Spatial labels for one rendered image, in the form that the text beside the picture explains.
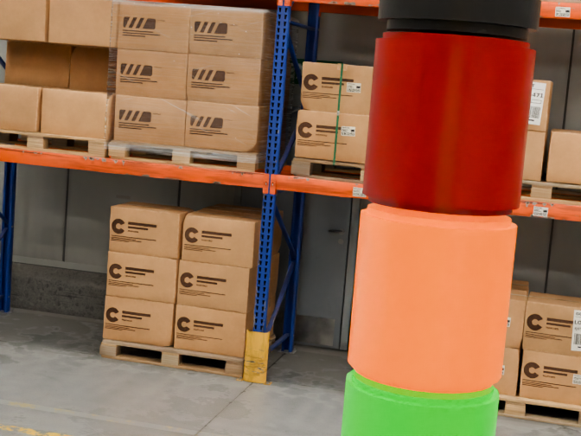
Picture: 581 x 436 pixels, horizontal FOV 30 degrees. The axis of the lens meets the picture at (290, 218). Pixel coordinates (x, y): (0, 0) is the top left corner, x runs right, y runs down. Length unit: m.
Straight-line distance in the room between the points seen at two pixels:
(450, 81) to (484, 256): 0.05
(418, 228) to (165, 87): 8.08
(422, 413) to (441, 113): 0.09
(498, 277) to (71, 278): 9.93
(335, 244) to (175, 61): 2.24
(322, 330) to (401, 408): 9.24
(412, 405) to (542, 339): 7.78
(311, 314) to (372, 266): 9.24
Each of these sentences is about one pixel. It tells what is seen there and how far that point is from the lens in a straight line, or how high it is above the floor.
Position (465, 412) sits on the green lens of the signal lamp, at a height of 2.21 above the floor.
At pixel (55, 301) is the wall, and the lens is 10.29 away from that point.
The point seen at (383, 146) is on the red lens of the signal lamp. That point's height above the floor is 2.29.
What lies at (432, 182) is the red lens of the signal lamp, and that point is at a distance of 0.32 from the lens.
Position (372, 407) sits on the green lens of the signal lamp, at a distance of 0.34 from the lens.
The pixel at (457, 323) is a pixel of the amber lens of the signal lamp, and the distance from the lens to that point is 0.33.
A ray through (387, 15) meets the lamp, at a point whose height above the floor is 2.33.
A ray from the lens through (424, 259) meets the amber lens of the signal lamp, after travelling 0.33.
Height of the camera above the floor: 2.31
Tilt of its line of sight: 7 degrees down
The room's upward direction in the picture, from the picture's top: 5 degrees clockwise
